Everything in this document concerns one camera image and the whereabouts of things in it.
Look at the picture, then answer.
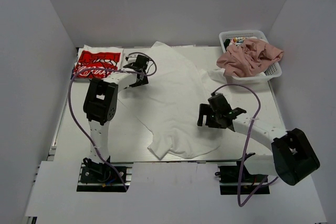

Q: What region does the white t-shirt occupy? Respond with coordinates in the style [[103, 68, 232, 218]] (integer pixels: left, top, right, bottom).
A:
[[118, 41, 224, 159]]

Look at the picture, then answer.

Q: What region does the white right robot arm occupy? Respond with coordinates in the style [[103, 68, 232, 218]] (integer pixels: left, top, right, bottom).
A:
[[197, 93, 320, 186]]

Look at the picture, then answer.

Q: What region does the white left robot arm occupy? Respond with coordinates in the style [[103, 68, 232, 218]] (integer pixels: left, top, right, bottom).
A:
[[83, 54, 151, 165]]

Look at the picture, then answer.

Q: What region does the folded red Coca-Cola t-shirt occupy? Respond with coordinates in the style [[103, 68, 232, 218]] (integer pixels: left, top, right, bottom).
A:
[[71, 45, 123, 80]]

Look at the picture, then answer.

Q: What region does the pink t-shirt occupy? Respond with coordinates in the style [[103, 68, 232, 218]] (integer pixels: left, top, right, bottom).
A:
[[216, 38, 284, 78]]

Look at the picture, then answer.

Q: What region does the white plastic laundry basket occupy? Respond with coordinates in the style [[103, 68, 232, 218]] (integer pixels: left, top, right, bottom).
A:
[[219, 30, 282, 84]]

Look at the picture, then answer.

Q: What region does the colourful garment in basket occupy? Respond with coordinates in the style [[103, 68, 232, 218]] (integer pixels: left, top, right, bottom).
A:
[[224, 37, 247, 49]]

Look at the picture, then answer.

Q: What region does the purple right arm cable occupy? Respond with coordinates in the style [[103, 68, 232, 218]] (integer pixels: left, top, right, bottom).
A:
[[211, 84, 279, 207]]

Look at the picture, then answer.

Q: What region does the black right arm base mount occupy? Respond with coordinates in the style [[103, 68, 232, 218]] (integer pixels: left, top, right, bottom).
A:
[[214, 158, 270, 196]]

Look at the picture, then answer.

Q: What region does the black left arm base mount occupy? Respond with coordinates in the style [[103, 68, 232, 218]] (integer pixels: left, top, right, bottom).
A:
[[76, 158, 132, 193]]

